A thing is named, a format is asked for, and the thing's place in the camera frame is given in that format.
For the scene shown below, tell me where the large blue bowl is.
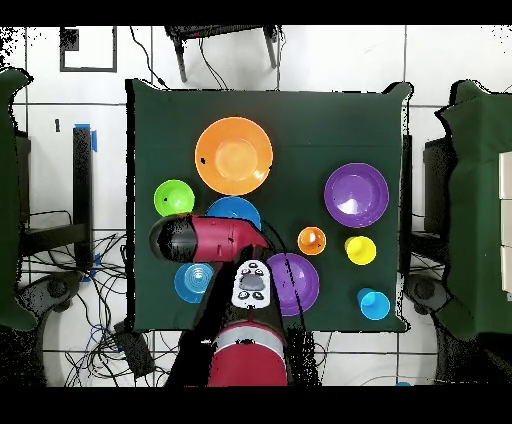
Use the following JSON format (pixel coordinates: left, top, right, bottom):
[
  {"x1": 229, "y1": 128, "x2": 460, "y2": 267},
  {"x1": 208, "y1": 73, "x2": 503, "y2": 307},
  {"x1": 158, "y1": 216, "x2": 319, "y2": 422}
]
[{"x1": 205, "y1": 195, "x2": 262, "y2": 231}]

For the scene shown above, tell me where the orange cup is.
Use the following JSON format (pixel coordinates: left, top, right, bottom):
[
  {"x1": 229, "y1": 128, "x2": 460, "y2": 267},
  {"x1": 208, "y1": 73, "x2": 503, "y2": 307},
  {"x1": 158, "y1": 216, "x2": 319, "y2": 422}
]
[{"x1": 296, "y1": 226, "x2": 328, "y2": 256}]

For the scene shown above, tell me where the large orange bowl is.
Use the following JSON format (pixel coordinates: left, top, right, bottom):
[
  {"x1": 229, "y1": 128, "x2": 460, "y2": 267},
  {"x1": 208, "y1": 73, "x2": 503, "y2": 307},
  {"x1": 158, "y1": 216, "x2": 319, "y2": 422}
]
[{"x1": 194, "y1": 116, "x2": 274, "y2": 197}]

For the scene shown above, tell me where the green bowl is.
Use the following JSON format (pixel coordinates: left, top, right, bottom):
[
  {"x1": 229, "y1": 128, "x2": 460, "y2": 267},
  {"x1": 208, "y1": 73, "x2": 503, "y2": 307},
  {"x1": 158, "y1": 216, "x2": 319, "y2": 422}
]
[{"x1": 153, "y1": 178, "x2": 196, "y2": 222}]

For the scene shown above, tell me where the purple bowl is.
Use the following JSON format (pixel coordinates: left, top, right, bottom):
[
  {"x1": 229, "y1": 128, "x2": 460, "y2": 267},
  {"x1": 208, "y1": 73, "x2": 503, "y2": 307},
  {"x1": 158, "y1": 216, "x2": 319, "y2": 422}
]
[
  {"x1": 265, "y1": 252, "x2": 321, "y2": 318},
  {"x1": 323, "y1": 162, "x2": 390, "y2": 229}
]

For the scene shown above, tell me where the small light blue bowl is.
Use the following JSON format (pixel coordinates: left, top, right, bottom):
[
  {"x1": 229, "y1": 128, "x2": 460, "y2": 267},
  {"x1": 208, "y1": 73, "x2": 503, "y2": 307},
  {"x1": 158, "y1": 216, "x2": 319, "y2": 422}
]
[{"x1": 173, "y1": 261, "x2": 216, "y2": 304}]

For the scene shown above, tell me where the dark green tablecloth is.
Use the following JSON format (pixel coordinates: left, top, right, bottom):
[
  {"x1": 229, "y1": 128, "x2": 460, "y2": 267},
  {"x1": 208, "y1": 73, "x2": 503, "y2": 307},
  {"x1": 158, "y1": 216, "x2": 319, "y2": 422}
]
[{"x1": 125, "y1": 78, "x2": 413, "y2": 335}]

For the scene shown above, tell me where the yellow cup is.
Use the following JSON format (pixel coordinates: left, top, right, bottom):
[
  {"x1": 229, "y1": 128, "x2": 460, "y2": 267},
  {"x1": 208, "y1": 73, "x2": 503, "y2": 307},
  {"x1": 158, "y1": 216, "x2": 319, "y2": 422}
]
[{"x1": 344, "y1": 235, "x2": 378, "y2": 266}]

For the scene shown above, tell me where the blue cup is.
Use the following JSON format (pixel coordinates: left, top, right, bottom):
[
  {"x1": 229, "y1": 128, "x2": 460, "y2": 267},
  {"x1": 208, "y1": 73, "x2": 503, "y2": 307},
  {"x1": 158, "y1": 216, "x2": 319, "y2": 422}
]
[{"x1": 356, "y1": 287, "x2": 392, "y2": 322}]

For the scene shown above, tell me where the black metal stand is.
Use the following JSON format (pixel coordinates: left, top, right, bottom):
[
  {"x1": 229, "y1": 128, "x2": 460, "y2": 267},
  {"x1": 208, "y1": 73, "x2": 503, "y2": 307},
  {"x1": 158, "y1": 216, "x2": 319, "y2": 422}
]
[{"x1": 164, "y1": 25, "x2": 281, "y2": 83}]

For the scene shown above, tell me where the blue tape strip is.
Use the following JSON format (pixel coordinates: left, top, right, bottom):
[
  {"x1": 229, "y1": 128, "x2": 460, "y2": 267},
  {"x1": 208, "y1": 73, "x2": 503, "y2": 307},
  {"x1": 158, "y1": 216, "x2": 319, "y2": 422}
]
[{"x1": 73, "y1": 123, "x2": 98, "y2": 153}]

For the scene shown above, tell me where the black floor base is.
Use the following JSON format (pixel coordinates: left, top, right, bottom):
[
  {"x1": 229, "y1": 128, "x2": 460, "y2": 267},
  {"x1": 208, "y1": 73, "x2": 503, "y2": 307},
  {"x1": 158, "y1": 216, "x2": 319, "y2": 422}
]
[
  {"x1": 17, "y1": 271, "x2": 83, "y2": 313},
  {"x1": 403, "y1": 273, "x2": 453, "y2": 317}
]

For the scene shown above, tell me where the dark green cloth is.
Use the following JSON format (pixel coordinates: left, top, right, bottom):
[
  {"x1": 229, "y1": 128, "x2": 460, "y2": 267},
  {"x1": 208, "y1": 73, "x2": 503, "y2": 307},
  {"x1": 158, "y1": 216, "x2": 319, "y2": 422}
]
[
  {"x1": 0, "y1": 67, "x2": 39, "y2": 331},
  {"x1": 433, "y1": 79, "x2": 512, "y2": 341}
]

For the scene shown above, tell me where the thin black cable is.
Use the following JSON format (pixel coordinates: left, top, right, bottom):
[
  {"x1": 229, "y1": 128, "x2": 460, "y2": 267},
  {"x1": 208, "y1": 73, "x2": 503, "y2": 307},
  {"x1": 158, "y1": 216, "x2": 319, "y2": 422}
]
[{"x1": 128, "y1": 25, "x2": 170, "y2": 90}]

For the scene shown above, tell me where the bundle of cables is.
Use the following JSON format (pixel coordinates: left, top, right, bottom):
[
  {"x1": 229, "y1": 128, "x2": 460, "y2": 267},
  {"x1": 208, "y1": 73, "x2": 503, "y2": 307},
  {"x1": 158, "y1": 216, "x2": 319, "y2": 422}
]
[{"x1": 19, "y1": 231, "x2": 177, "y2": 387}]

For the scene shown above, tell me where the black table frame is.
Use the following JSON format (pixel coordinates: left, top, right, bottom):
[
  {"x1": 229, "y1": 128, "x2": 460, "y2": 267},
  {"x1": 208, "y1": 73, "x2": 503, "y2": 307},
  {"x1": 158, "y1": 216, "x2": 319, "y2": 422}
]
[
  {"x1": 19, "y1": 126, "x2": 94, "y2": 269},
  {"x1": 422, "y1": 137, "x2": 457, "y2": 241}
]

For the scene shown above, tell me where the grey square frame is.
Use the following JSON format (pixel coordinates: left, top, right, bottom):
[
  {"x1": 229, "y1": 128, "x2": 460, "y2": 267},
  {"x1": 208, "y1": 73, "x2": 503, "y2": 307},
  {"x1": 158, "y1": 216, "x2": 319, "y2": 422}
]
[{"x1": 59, "y1": 25, "x2": 118, "y2": 74}]

